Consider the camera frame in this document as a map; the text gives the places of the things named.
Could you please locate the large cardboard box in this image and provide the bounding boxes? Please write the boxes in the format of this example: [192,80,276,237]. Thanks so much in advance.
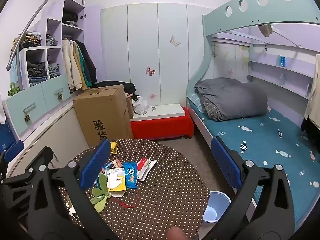
[72,84,134,147]

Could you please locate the teal drawer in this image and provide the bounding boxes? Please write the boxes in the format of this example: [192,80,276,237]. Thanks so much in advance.
[5,85,48,136]
[41,76,72,113]

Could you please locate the white plastic bag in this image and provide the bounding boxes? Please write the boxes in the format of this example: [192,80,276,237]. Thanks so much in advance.
[132,96,150,116]

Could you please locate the white wardrobe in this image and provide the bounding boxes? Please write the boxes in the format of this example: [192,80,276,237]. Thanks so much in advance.
[101,2,213,107]

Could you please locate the black folded clothes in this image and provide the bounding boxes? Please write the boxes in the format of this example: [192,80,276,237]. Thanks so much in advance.
[62,12,79,27]

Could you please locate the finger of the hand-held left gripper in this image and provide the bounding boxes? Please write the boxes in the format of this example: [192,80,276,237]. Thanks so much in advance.
[4,141,25,163]
[24,146,54,178]

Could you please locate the light blue plastic bin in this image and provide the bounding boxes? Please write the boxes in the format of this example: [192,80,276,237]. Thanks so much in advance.
[202,191,232,224]

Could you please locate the white curved cabinet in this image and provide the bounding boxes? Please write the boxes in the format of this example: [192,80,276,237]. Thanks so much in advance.
[5,100,91,178]

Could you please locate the blue patterned pillow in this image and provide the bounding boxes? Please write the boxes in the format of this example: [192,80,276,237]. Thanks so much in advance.
[189,94,208,113]

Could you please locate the white cubby shelf unit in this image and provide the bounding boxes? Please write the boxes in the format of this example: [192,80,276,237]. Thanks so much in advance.
[7,0,86,91]

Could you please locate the teal bunk bed frame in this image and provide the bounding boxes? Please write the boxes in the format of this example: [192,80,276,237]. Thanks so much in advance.
[186,0,320,230]

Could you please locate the pink blue card packet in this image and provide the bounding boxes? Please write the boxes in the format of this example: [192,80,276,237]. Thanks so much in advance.
[101,158,123,174]

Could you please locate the round table brown patterned cloth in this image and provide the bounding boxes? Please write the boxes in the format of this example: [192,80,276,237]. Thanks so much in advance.
[56,139,210,240]

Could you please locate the curved metal rail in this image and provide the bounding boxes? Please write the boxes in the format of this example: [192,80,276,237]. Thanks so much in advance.
[6,0,89,71]

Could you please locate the khaki folded clothes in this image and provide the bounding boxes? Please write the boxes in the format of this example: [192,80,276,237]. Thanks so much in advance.
[12,31,42,49]

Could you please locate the white yellow carton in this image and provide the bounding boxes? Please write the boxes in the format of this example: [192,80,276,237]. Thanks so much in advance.
[106,167,126,197]

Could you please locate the grey folded jeans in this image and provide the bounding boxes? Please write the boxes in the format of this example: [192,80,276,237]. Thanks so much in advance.
[46,35,60,46]

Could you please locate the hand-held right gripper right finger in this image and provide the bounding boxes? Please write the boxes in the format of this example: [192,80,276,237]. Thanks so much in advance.
[206,136,295,238]

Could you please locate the black cloth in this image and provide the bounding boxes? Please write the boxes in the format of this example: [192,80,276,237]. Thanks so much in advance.
[92,80,137,101]

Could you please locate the red bench white top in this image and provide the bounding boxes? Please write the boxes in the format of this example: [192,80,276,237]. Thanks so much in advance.
[130,103,195,140]

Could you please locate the green plant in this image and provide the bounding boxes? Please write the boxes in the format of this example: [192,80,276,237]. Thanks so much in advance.
[8,82,21,97]

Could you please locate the cream hanging cloth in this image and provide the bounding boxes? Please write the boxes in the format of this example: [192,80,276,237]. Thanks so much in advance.
[304,54,320,121]

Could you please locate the green hanging jacket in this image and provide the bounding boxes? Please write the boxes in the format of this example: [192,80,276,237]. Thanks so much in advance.
[76,41,92,88]

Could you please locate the beige hanging object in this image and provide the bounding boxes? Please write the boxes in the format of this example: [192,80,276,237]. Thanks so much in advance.
[257,23,273,38]

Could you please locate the dark hanging cloth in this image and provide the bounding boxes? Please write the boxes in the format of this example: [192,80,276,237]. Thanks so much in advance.
[301,115,320,153]

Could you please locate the blue bag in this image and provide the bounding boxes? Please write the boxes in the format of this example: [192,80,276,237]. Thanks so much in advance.
[0,124,16,153]

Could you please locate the black hanging jacket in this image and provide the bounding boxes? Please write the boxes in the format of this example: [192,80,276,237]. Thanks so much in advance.
[75,39,98,87]

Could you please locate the cream hanging jacket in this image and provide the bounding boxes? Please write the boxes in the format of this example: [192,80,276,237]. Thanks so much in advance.
[62,39,83,92]

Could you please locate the dark folded clothes pile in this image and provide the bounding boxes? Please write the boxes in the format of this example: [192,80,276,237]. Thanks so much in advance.
[27,60,48,84]

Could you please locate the blue fish print bedsheet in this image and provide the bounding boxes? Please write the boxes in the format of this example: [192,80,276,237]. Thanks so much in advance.
[202,106,320,228]

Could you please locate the red string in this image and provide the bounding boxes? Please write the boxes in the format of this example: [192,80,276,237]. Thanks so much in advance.
[112,189,140,209]

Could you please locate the green felt leaf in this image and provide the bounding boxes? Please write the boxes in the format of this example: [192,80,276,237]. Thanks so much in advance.
[89,174,112,212]

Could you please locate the blue snack packet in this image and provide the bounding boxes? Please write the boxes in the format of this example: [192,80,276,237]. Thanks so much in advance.
[122,162,138,189]

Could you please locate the lilac bed shelf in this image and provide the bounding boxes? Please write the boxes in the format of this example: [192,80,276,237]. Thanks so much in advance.
[247,60,316,101]

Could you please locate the grey quilt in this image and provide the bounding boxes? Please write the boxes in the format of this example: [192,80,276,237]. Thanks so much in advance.
[194,77,268,122]

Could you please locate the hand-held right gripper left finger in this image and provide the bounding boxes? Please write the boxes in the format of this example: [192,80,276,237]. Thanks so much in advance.
[27,139,118,238]

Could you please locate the person's right hand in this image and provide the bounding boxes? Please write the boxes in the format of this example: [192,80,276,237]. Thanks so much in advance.
[167,227,187,240]

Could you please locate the red white paper packet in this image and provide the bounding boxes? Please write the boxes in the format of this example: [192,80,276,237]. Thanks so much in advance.
[136,158,157,182]

